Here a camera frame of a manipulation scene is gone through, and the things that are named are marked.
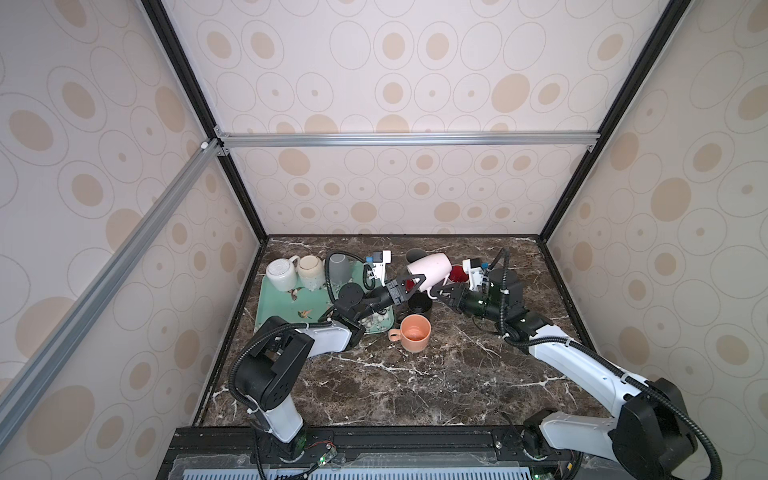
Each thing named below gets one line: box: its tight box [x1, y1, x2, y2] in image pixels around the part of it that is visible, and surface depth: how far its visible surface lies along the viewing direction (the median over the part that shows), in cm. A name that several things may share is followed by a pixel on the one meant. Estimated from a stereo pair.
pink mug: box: [407, 252, 453, 300], surface depth 78 cm
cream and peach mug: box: [388, 314, 432, 353], surface depth 89 cm
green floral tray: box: [254, 261, 395, 333], surface depth 75 cm
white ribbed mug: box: [266, 255, 300, 291], surface depth 102 cm
